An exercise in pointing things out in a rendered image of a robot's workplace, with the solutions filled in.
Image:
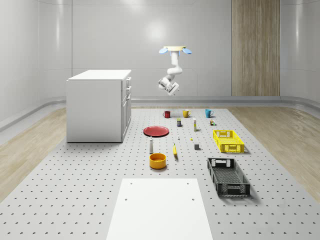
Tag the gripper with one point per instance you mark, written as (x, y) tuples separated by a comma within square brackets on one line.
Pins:
[(173, 88)]

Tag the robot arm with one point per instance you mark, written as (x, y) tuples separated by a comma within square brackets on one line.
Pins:
[(174, 61)]

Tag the red mug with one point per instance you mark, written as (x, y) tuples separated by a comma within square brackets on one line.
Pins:
[(166, 114)]

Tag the yellow mug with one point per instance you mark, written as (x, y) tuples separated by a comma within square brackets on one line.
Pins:
[(185, 113)]

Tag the flat-sided can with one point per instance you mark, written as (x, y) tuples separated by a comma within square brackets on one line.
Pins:
[(178, 122)]

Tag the drone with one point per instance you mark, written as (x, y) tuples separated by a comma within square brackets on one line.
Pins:
[(174, 47)]

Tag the tall pale yellow box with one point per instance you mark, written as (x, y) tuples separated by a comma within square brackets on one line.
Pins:
[(194, 125)]

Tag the blue mug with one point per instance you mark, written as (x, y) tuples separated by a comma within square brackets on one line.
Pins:
[(208, 113)]

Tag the red plate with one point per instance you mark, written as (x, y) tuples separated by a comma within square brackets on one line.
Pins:
[(156, 131)]

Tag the puzzle cube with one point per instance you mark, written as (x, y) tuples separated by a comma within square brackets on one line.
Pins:
[(212, 122)]

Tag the white bottle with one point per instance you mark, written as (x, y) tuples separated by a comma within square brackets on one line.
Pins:
[(151, 146)]

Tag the banana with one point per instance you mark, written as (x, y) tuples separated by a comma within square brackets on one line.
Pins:
[(175, 150)]

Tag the grey cube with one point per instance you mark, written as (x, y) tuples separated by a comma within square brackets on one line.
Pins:
[(197, 147)]

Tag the yellow bowl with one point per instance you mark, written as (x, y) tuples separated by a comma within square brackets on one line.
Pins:
[(157, 162)]

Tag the white cabinet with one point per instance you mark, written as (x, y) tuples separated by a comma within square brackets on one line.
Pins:
[(95, 110)]

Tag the yellow basket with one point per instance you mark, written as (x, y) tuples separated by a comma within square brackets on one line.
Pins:
[(228, 147)]

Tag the dark grey basket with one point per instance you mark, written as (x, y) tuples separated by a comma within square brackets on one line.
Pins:
[(233, 188)]

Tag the white board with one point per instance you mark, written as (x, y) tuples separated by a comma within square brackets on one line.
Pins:
[(160, 210)]

